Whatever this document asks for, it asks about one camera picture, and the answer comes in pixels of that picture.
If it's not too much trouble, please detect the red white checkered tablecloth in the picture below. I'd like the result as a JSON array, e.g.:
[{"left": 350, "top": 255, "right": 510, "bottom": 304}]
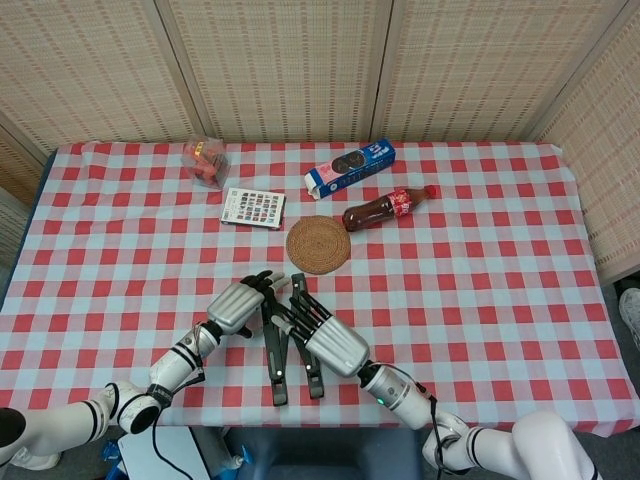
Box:
[{"left": 0, "top": 141, "right": 640, "bottom": 435}]

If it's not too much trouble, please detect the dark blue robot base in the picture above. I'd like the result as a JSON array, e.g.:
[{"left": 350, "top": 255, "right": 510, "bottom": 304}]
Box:
[{"left": 192, "top": 427, "right": 431, "bottom": 480}]

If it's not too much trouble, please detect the woven bamboo folding screen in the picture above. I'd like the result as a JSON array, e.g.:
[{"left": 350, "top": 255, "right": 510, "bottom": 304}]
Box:
[{"left": 0, "top": 0, "right": 640, "bottom": 286}]

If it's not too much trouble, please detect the white sneaker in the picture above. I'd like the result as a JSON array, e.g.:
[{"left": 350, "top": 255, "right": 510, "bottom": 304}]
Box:
[{"left": 619, "top": 288, "right": 640, "bottom": 351}]

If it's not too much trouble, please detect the round woven rattan coaster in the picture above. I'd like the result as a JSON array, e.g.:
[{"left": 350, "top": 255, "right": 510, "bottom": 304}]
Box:
[{"left": 285, "top": 215, "right": 352, "bottom": 275}]

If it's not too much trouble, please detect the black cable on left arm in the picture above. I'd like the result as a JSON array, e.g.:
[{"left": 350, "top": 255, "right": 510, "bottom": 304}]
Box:
[{"left": 148, "top": 414, "right": 177, "bottom": 469}]

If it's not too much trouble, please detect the clear box of red pieces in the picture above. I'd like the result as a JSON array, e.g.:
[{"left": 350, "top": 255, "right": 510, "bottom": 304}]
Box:
[{"left": 182, "top": 138, "right": 231, "bottom": 190}]

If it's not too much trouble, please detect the white card with coloured squares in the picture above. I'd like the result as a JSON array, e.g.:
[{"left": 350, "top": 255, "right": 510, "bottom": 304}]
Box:
[{"left": 220, "top": 187, "right": 287, "bottom": 232}]

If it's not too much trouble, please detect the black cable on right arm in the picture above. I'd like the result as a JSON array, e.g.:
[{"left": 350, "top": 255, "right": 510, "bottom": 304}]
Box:
[{"left": 412, "top": 382, "right": 454, "bottom": 474}]

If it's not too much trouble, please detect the cola bottle with red cap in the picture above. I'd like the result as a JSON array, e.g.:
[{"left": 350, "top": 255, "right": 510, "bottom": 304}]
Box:
[{"left": 342, "top": 184, "right": 438, "bottom": 234}]

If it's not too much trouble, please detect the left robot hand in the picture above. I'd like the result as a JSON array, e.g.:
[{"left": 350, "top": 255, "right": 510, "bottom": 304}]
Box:
[{"left": 206, "top": 270, "right": 291, "bottom": 337}]

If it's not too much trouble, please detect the black folding laptop stand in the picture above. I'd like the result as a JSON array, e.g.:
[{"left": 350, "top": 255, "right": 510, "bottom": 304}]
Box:
[{"left": 259, "top": 272, "right": 326, "bottom": 407}]

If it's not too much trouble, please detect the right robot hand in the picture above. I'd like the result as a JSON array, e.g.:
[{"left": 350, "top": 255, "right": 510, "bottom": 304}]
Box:
[{"left": 272, "top": 287, "right": 371, "bottom": 379}]

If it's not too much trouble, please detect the blue cookie box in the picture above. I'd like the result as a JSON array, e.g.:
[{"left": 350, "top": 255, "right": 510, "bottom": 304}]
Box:
[{"left": 304, "top": 138, "right": 398, "bottom": 200}]

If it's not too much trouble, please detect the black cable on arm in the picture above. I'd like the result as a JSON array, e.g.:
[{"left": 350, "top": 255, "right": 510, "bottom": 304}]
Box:
[
  {"left": 148, "top": 414, "right": 177, "bottom": 469},
  {"left": 412, "top": 382, "right": 454, "bottom": 474}
]

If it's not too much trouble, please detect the small blue white bottle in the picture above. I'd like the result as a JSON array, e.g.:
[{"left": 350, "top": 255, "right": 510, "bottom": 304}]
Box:
[{"left": 219, "top": 444, "right": 249, "bottom": 471}]

